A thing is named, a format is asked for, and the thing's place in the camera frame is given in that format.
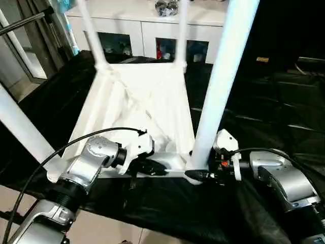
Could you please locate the clear bag of dark items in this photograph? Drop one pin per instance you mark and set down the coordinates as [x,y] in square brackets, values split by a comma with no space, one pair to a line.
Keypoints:
[166,7]

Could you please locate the white cup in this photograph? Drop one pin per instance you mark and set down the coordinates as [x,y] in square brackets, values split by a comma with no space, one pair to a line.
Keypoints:
[198,58]

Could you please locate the white round pipe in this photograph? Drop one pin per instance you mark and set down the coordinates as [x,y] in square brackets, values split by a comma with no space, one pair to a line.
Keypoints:
[25,50]

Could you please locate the grey brown curtain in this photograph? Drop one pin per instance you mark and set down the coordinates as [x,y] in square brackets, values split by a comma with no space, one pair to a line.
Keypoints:
[43,43]

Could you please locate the black plastic mat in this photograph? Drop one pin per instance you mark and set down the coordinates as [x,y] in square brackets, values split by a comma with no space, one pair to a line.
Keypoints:
[266,101]

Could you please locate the grey flat bar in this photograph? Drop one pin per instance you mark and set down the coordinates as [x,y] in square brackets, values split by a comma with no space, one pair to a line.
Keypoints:
[312,59]

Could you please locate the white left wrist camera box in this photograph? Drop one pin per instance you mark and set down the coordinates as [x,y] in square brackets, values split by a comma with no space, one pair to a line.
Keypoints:
[141,142]

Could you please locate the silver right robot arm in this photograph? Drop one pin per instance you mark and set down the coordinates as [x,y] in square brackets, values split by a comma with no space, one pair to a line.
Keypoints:
[284,175]

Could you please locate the white plastic table top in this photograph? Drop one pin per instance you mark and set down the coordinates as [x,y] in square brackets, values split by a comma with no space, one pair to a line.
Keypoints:
[152,101]

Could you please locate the small yellow label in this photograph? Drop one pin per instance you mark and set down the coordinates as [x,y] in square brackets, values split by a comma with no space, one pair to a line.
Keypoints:
[262,59]

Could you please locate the red and white bottle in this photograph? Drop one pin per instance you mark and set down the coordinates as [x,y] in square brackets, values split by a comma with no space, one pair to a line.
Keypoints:
[159,53]

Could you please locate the black metal stand frame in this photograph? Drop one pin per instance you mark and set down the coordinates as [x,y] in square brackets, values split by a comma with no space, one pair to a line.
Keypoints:
[10,216]

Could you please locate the grey metal pole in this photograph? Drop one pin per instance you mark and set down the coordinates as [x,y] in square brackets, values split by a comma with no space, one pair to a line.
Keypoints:
[23,23]

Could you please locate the white sideboard cabinet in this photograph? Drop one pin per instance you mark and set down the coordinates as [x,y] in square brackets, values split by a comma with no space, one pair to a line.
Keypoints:
[122,24]

